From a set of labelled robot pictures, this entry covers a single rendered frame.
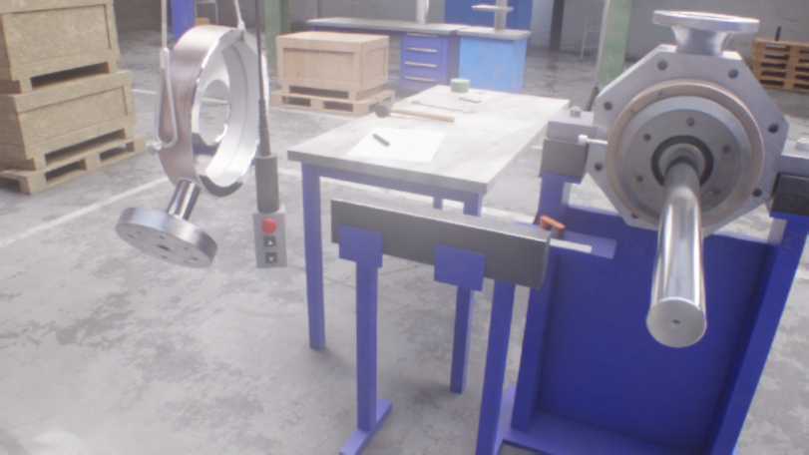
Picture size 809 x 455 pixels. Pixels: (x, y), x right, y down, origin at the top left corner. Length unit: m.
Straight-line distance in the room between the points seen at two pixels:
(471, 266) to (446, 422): 0.80
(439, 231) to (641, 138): 0.56
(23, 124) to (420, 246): 3.60
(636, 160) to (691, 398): 0.94
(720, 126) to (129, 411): 2.10
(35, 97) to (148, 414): 2.96
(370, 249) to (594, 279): 0.73
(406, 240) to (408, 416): 0.81
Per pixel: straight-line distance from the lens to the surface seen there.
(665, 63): 1.69
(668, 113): 1.51
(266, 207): 1.20
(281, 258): 1.26
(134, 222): 1.19
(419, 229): 1.62
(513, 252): 1.55
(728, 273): 1.95
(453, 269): 1.61
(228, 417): 2.29
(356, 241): 1.71
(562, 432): 2.23
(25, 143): 4.79
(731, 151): 1.53
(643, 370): 2.13
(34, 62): 4.86
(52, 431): 2.44
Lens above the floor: 1.48
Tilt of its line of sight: 24 degrees down
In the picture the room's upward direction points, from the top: 2 degrees clockwise
